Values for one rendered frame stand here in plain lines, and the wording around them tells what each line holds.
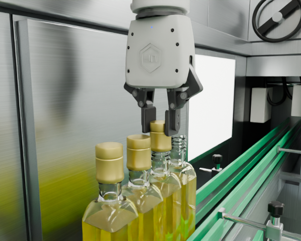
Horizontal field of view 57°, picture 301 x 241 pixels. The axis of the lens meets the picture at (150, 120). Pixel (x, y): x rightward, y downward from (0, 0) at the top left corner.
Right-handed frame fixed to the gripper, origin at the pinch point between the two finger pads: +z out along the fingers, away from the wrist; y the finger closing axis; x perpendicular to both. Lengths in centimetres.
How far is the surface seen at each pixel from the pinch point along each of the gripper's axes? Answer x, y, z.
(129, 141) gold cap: -7.4, -0.3, 1.9
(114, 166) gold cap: -12.2, 1.1, 3.7
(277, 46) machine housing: 101, -1, -20
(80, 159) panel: -5.4, -12.3, 6.9
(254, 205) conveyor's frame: 42, 6, 30
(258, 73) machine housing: 101, -8, -7
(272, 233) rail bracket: 15.9, 14.9, 22.2
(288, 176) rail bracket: 79, 10, 32
